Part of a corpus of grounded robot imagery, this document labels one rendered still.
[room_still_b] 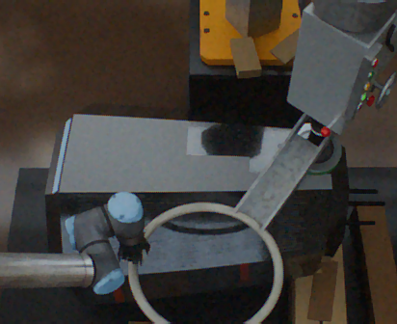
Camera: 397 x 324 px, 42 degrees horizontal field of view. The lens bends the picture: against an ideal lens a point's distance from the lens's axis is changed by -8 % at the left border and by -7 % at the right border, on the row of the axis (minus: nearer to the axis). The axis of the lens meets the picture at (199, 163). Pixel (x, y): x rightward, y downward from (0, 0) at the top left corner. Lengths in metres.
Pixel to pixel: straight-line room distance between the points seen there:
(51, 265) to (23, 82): 2.39
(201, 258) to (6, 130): 1.74
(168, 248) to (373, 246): 1.19
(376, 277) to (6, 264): 1.95
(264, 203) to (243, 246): 0.24
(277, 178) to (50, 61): 2.15
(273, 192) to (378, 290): 1.06
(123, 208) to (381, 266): 1.64
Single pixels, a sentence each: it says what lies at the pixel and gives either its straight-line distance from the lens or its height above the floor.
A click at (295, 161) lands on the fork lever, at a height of 1.00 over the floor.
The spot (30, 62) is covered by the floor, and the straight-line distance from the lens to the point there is 3.71.
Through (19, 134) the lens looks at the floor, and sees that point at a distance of 3.34.
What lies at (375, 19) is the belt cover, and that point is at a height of 1.67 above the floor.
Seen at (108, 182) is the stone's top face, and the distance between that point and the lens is 2.01.
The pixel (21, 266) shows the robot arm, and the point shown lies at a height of 1.45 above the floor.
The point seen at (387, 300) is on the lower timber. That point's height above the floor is 0.11.
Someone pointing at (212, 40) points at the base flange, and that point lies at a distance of 2.54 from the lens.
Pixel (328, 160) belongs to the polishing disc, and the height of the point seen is 0.89.
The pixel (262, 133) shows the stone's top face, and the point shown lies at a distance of 2.11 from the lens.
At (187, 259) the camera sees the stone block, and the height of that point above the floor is 0.68.
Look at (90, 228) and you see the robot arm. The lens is 1.47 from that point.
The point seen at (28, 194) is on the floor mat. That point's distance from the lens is 3.08.
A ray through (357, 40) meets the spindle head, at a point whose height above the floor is 1.58.
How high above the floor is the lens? 2.59
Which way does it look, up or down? 58 degrees down
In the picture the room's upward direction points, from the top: straight up
